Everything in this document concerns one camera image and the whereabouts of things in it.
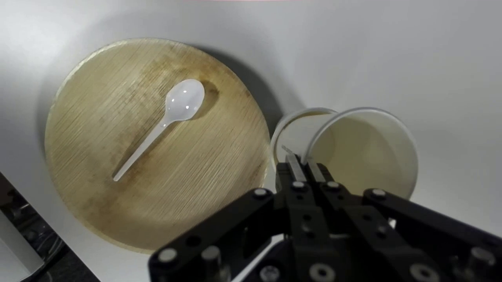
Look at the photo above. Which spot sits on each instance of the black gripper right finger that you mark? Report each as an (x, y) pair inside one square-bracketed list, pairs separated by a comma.
[(408, 229)]

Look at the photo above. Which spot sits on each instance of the white plastic spoon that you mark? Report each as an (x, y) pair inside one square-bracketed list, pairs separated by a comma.
[(182, 100)]

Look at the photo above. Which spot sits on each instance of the large round palm leaf plate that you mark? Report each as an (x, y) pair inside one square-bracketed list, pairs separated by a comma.
[(198, 177)]

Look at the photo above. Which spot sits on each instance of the black equipment beside table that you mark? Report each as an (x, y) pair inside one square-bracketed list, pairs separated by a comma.
[(37, 244)]

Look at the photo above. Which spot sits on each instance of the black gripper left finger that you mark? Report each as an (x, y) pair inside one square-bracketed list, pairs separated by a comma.
[(220, 235)]

